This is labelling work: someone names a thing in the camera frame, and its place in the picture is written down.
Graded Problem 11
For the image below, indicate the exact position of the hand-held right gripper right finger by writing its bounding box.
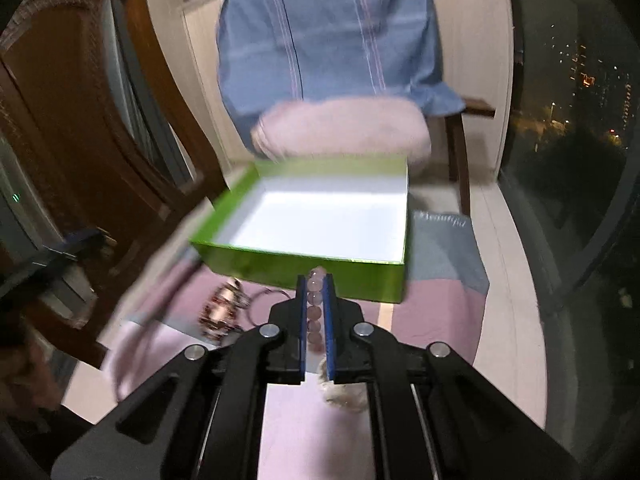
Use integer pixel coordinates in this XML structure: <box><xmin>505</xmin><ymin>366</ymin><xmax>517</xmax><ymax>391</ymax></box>
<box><xmin>322</xmin><ymin>273</ymin><xmax>581</xmax><ymax>480</ymax></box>

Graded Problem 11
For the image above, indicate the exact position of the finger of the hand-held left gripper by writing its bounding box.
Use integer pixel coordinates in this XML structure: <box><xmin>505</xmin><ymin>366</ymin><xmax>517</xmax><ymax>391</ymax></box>
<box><xmin>42</xmin><ymin>229</ymin><xmax>117</xmax><ymax>262</ymax></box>

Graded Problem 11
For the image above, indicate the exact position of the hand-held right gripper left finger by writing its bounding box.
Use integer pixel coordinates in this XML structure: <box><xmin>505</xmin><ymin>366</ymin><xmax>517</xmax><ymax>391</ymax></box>
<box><xmin>50</xmin><ymin>274</ymin><xmax>307</xmax><ymax>480</ymax></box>

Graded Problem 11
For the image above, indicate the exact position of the pink bead bracelet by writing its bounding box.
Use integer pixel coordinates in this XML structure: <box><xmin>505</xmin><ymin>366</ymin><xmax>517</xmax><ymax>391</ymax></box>
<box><xmin>307</xmin><ymin>266</ymin><xmax>371</xmax><ymax>415</ymax></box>

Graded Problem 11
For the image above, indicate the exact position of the reddish brown bead bracelet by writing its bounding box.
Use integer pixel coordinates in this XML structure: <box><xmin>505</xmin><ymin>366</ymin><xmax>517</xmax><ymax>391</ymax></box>
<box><xmin>198</xmin><ymin>304</ymin><xmax>242</xmax><ymax>344</ymax></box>

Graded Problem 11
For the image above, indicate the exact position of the green cardboard box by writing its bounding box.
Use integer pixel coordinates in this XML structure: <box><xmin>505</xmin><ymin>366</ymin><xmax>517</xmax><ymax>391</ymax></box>
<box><xmin>189</xmin><ymin>155</ymin><xmax>410</xmax><ymax>305</ymax></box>

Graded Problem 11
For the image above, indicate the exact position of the person's left hand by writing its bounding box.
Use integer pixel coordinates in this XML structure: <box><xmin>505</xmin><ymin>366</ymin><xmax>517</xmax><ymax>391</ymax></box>
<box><xmin>0</xmin><ymin>330</ymin><xmax>63</xmax><ymax>413</ymax></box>

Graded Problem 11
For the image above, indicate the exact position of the carved wooden chair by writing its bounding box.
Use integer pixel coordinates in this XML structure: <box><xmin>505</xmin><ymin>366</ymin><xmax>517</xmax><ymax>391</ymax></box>
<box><xmin>0</xmin><ymin>0</ymin><xmax>231</xmax><ymax>371</ymax></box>

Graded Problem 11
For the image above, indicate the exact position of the pink grey striped blanket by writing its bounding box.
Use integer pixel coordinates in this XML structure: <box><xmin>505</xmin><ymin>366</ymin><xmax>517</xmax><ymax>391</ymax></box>
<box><xmin>100</xmin><ymin>210</ymin><xmax>491</xmax><ymax>480</ymax></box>

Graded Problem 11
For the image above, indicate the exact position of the pink seat cushion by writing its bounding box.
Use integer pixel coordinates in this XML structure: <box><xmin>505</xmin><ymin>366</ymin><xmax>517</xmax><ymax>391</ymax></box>
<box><xmin>250</xmin><ymin>99</ymin><xmax>433</xmax><ymax>173</ymax></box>

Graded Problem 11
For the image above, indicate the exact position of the dark wooden armchair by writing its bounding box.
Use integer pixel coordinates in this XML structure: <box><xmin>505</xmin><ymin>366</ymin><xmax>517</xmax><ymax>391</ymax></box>
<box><xmin>425</xmin><ymin>97</ymin><xmax>497</xmax><ymax>216</ymax></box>

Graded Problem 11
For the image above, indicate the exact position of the blue plaid cloth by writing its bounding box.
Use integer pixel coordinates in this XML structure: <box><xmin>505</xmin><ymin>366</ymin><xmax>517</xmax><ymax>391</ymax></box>
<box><xmin>216</xmin><ymin>0</ymin><xmax>467</xmax><ymax>153</ymax></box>

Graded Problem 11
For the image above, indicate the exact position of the dark glass window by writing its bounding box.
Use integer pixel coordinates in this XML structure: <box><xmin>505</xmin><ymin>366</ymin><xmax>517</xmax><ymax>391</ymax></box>
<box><xmin>500</xmin><ymin>0</ymin><xmax>640</xmax><ymax>441</ymax></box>

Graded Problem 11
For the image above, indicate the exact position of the metal key ring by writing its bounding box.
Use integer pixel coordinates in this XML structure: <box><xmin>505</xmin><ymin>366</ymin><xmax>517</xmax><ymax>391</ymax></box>
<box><xmin>245</xmin><ymin>287</ymin><xmax>296</xmax><ymax>331</ymax></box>

